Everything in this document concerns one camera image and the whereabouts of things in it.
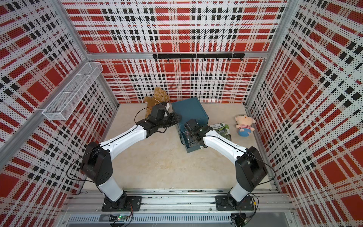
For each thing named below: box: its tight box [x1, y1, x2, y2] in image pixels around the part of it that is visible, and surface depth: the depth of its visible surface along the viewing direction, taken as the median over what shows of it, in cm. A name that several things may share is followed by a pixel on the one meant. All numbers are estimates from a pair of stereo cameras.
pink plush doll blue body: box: [235, 113, 256, 138], surface depth 103 cm
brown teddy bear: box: [144, 87, 171, 119], surface depth 113 cm
